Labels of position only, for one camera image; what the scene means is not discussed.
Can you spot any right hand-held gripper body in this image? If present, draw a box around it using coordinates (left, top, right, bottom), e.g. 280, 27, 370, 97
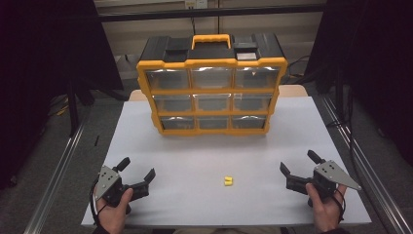
308, 159, 362, 200

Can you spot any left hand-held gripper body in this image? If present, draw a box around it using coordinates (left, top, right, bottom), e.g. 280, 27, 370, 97
94, 165, 132, 215

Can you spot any yellow black parts organizer cabinet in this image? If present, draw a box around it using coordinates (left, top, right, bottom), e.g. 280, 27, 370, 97
135, 32, 289, 137

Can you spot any person's left hand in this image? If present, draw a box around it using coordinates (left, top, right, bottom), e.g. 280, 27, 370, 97
93, 187, 134, 234

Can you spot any person's right hand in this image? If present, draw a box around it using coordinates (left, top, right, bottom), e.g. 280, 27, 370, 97
305, 182, 348, 234

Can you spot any grid of clear drawers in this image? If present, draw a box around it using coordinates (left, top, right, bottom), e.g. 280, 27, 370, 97
145, 66, 281, 131

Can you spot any black curtain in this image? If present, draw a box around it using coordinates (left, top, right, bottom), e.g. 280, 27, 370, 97
304, 0, 413, 168
0, 0, 125, 190

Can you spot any black horizontal bar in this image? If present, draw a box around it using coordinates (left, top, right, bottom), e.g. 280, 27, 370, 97
96, 4, 326, 23

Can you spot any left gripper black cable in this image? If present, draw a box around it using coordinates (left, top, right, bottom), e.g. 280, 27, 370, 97
90, 178, 108, 226

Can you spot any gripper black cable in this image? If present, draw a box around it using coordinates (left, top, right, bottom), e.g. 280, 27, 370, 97
333, 188, 347, 224
90, 178, 108, 226

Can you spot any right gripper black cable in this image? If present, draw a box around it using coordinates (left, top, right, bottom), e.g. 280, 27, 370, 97
333, 188, 347, 224

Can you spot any aluminium frame rail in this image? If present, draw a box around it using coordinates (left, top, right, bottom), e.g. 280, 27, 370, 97
320, 95, 413, 234
22, 111, 92, 234

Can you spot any black stand post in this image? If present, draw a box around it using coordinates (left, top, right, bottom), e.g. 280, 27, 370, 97
65, 77, 81, 137

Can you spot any black floor cable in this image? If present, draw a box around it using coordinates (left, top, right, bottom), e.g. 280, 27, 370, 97
286, 54, 314, 86

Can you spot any black socket cable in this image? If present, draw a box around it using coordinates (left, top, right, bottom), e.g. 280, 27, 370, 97
216, 0, 222, 35

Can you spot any white wall socket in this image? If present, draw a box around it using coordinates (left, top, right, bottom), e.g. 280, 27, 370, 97
184, 0, 208, 10

